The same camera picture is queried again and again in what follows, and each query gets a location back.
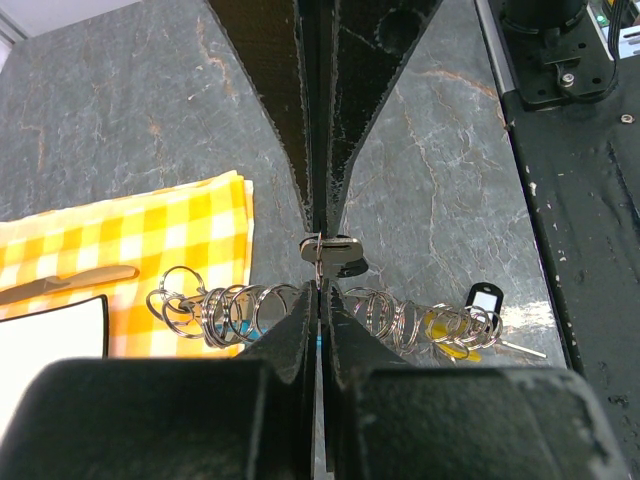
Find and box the white square plate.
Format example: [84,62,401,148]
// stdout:
[1,295,109,401]

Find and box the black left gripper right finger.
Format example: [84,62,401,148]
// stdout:
[319,282,632,479]

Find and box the yellow key tag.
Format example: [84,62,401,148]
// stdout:
[424,309,483,363]

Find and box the black key tag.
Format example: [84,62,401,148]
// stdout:
[465,282,504,328]

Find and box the orange white checkered cloth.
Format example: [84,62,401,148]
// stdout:
[1,170,254,357]

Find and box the blue key tag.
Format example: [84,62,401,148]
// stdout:
[234,320,262,342]

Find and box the keyring chain with keys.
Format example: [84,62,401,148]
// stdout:
[145,232,549,364]

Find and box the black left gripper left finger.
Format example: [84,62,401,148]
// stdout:
[1,282,318,479]

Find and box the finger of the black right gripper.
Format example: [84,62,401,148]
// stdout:
[324,0,445,239]
[207,0,316,234]

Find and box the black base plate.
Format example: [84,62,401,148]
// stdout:
[491,1,639,463]

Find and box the gold knife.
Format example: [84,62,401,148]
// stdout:
[1,265,139,305]

